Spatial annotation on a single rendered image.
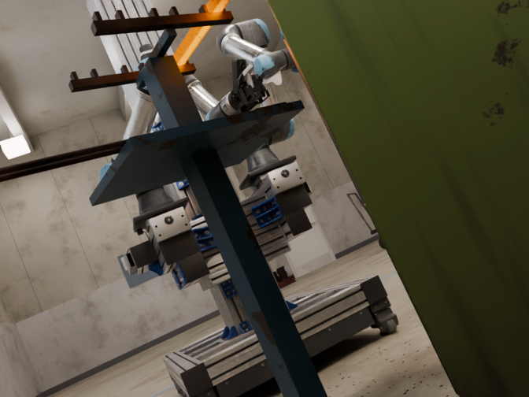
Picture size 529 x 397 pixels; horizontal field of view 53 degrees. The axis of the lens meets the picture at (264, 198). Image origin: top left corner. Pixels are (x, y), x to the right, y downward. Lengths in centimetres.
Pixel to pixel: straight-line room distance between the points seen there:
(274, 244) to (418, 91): 142
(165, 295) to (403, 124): 1120
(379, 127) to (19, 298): 1150
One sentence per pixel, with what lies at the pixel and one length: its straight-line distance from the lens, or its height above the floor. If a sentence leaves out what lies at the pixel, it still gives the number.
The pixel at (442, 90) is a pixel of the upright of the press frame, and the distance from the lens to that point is 81.
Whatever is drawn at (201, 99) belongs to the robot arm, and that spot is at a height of 110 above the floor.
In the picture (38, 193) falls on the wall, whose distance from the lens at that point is 1245.
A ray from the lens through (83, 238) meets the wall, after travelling 1212.
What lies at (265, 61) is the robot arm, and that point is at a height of 110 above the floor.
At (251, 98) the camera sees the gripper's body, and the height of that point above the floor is 94.
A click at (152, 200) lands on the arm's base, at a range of 212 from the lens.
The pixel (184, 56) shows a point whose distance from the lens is 132.
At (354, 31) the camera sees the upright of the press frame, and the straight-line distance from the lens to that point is 89.
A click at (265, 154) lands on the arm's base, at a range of 224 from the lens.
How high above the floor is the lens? 42
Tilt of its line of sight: 7 degrees up
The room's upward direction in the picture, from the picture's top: 25 degrees counter-clockwise
